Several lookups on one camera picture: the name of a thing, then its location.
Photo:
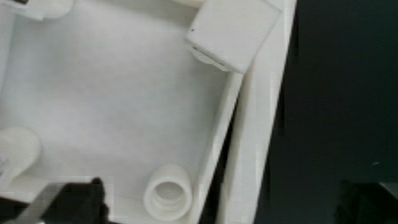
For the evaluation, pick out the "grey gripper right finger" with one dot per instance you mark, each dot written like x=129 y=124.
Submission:
x=367 y=203

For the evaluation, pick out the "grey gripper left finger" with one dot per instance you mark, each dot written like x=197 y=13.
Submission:
x=69 y=204

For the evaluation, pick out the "white square table top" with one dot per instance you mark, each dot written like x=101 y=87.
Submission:
x=117 y=97

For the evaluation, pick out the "white table leg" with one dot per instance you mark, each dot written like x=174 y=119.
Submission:
x=229 y=32
x=47 y=9
x=21 y=152

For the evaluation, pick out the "white U-shaped obstacle fence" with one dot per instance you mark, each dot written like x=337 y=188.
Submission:
x=254 y=123

